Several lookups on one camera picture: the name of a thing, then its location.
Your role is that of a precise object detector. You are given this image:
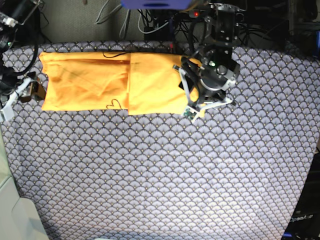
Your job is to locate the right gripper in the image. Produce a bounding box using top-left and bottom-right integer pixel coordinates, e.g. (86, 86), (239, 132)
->
(0, 69), (46, 103)

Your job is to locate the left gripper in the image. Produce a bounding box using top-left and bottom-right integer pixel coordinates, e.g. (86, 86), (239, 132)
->
(172, 47), (241, 106)

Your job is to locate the yellow T-shirt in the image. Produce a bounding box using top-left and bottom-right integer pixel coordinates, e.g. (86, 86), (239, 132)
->
(39, 52), (188, 116)

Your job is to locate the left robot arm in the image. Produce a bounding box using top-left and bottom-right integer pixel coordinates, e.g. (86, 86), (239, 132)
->
(173, 0), (241, 108)

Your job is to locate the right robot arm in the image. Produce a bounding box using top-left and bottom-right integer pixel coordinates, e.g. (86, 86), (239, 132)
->
(0, 0), (43, 104)

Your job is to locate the red table clamp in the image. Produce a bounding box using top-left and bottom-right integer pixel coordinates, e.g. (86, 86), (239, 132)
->
(169, 42), (176, 54)

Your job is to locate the black power strip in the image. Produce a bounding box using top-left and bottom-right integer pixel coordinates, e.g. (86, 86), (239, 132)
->
(187, 8), (213, 19)

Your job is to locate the blue fan-pattern tablecloth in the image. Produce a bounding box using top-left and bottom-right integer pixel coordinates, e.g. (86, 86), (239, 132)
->
(0, 47), (320, 240)

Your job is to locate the white plastic bin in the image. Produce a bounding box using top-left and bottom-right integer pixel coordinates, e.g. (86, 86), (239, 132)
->
(0, 134), (50, 240)

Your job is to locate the black OpenArm box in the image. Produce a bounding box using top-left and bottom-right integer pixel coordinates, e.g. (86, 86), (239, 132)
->
(282, 153), (320, 240)

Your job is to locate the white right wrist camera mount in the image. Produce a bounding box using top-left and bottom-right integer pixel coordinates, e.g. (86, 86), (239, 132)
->
(0, 77), (33, 123)

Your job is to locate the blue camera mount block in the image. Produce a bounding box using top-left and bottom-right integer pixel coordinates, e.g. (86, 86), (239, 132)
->
(120, 0), (192, 10)

